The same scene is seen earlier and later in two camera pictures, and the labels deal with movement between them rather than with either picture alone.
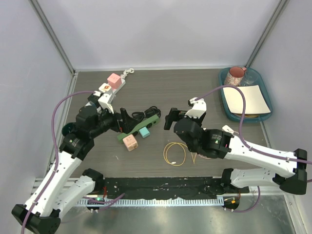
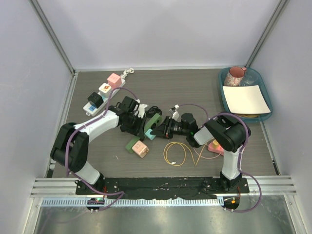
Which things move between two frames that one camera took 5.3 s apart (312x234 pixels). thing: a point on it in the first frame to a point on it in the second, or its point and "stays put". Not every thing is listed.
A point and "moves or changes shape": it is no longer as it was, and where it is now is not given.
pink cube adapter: (114, 80) stays put
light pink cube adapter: (130, 142) to (141, 148)
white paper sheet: (254, 100) stays put
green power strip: (148, 123) moves or changes shape
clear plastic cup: (250, 77) stays put
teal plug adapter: (144, 132) moves or changes shape
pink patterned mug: (235, 75) stays put
